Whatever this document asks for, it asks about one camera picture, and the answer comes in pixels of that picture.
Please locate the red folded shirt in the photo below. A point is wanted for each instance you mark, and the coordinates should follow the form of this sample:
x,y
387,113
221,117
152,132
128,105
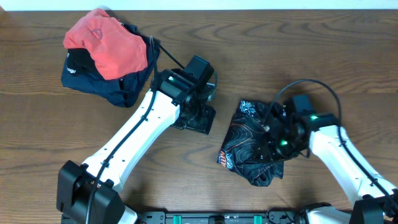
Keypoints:
x,y
115,51

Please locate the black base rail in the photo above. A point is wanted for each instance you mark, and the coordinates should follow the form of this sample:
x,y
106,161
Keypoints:
x,y
269,217

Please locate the black printed cycling jersey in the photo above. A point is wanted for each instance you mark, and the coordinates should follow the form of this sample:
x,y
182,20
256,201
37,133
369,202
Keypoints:
x,y
245,134

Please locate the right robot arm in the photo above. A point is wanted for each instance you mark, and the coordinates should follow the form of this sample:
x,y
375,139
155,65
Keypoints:
x,y
372,197

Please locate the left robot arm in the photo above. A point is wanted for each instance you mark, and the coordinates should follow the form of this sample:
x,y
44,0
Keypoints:
x,y
90,192

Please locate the navy folded garment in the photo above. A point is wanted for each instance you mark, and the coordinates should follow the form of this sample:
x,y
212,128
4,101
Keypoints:
x,y
79,73

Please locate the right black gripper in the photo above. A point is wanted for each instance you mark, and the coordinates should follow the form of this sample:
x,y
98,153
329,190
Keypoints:
x,y
269,154

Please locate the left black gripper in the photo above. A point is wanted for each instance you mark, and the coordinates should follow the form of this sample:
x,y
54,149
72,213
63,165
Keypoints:
x,y
204,124

